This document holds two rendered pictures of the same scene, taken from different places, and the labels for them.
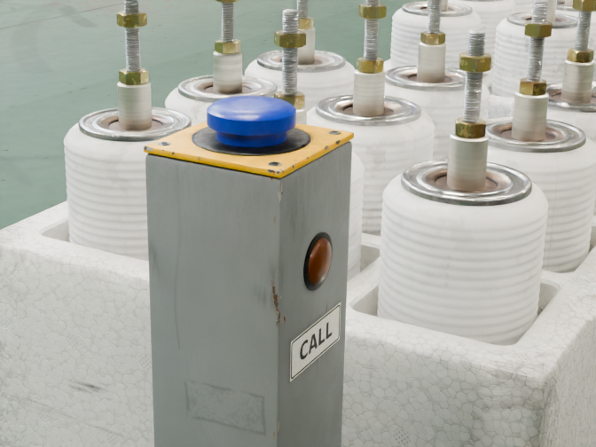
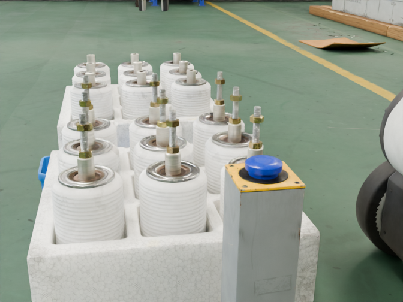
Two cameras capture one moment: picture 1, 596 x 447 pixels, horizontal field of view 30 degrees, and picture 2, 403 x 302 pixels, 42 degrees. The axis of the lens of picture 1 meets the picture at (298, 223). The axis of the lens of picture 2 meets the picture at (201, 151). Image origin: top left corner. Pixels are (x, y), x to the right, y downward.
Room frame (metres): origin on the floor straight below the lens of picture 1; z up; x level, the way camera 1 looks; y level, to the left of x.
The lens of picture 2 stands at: (0.12, 0.40, 0.53)
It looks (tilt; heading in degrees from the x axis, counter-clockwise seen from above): 20 degrees down; 321
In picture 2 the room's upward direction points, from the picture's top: 1 degrees clockwise
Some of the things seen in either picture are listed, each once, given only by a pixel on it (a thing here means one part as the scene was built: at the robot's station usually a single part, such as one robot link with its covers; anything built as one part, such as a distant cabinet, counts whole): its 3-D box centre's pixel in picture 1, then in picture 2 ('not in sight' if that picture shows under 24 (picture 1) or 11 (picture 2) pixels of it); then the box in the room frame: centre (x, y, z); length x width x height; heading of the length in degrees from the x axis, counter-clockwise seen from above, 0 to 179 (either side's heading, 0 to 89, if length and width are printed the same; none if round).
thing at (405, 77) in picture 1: (430, 79); (155, 121); (0.88, -0.10, 0.25); 0.08 x 0.08 x 0.01
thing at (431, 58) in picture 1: (431, 63); (155, 115); (0.88, -0.10, 0.26); 0.02 x 0.02 x 0.03
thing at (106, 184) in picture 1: (139, 250); (90, 235); (0.73, 0.11, 0.16); 0.10 x 0.10 x 0.18
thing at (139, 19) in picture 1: (131, 19); (83, 126); (0.73, 0.11, 0.32); 0.02 x 0.02 x 0.01; 36
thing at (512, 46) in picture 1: (535, 106); (143, 120); (1.15, -0.25, 0.16); 0.10 x 0.10 x 0.18
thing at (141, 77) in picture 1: (133, 75); (84, 153); (0.73, 0.11, 0.29); 0.02 x 0.02 x 0.01; 36
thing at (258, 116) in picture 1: (251, 127); (263, 169); (0.48, 0.02, 0.32); 0.04 x 0.04 x 0.02
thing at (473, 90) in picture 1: (472, 97); (256, 132); (0.61, -0.10, 0.30); 0.01 x 0.01 x 0.08
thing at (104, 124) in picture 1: (135, 125); (86, 177); (0.73, 0.11, 0.25); 0.08 x 0.08 x 0.01
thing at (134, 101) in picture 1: (135, 106); (86, 168); (0.73, 0.11, 0.26); 0.02 x 0.02 x 0.03
